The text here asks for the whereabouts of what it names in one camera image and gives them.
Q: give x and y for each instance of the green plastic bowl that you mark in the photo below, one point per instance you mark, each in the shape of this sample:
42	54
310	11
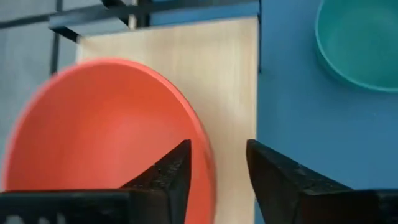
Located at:
360	43

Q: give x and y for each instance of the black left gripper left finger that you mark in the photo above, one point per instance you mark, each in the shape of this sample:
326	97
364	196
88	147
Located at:
171	174

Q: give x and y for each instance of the wooden shelf with black frame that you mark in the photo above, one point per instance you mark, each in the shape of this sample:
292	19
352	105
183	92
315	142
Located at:
217	77

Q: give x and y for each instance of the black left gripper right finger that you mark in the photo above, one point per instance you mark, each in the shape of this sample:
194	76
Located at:
280	186

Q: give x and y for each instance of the orange plastic bowl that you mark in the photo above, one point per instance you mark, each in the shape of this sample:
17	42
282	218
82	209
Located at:
102	130

